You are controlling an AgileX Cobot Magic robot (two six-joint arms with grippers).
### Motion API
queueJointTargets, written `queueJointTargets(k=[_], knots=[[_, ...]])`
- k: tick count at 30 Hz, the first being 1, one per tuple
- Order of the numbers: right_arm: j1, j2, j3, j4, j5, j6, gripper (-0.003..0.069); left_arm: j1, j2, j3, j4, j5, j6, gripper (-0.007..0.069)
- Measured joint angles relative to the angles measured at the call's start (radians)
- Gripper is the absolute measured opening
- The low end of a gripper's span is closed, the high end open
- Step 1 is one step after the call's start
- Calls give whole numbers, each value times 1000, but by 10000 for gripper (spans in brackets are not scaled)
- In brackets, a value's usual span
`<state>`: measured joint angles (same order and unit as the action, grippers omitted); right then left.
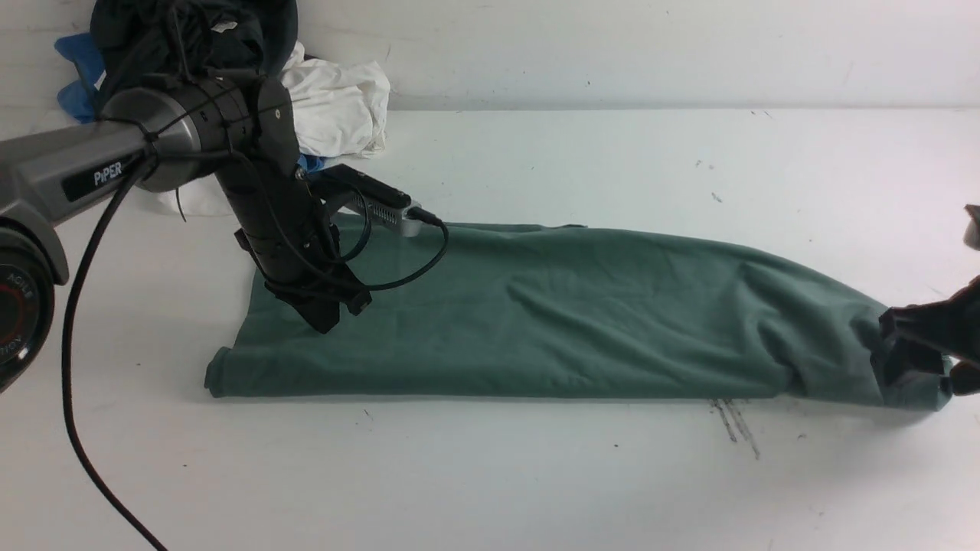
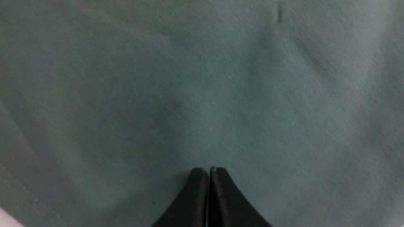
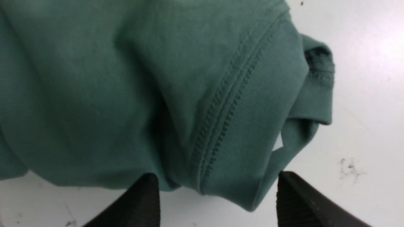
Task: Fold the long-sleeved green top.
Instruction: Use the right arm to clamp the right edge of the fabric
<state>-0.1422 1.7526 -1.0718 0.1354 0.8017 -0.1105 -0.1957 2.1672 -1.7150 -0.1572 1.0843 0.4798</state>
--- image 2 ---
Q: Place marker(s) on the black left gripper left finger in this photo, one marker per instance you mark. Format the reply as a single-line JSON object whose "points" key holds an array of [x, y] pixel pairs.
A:
{"points": [[188, 209]]}

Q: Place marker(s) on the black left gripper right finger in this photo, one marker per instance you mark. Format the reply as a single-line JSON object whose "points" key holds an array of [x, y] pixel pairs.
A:
{"points": [[227, 206]]}

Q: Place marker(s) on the green long-sleeve top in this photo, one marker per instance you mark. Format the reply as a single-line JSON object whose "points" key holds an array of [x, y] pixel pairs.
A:
{"points": [[106, 105]]}

